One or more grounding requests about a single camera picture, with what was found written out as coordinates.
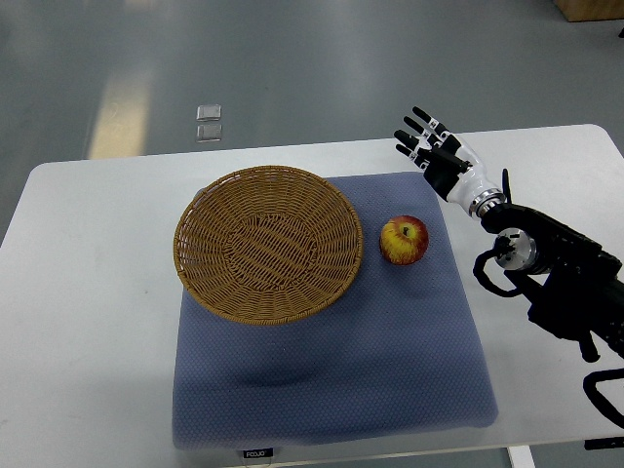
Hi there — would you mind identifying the blue fabric mat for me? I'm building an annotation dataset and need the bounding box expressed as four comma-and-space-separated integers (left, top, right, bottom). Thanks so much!
173, 172, 497, 449

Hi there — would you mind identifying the lower metal floor plate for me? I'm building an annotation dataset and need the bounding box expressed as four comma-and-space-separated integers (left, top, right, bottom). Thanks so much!
196, 124, 222, 142

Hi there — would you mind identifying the wooden box corner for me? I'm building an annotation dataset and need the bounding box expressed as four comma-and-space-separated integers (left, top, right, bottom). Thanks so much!
554, 0, 623, 22

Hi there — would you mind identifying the upper metal floor plate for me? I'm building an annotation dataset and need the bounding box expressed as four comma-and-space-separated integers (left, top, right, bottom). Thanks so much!
196, 103, 221, 122

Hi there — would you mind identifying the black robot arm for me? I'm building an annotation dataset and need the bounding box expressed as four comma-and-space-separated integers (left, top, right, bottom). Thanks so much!
473, 173, 623, 363

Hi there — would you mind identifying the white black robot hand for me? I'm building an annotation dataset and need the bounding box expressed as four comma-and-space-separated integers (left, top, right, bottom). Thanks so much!
394, 106, 510, 218

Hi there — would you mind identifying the black bracket at table edge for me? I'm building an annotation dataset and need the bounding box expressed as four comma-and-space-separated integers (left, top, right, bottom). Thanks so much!
584, 437, 624, 450

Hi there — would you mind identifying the black table control label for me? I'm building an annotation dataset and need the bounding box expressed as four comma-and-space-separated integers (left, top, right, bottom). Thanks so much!
243, 448, 274, 459

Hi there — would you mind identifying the white table leg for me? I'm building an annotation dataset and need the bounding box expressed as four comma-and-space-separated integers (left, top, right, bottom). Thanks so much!
507, 446, 536, 468

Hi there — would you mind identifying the brown wicker basket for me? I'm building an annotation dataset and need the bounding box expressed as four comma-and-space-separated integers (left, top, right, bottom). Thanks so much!
173, 166, 364, 326

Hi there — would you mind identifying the red yellow apple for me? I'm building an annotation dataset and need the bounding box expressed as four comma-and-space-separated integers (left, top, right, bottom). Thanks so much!
379, 215, 429, 266

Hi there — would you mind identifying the metal floor plate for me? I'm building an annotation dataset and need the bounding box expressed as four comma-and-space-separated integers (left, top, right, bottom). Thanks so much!
196, 103, 221, 122
196, 124, 222, 142

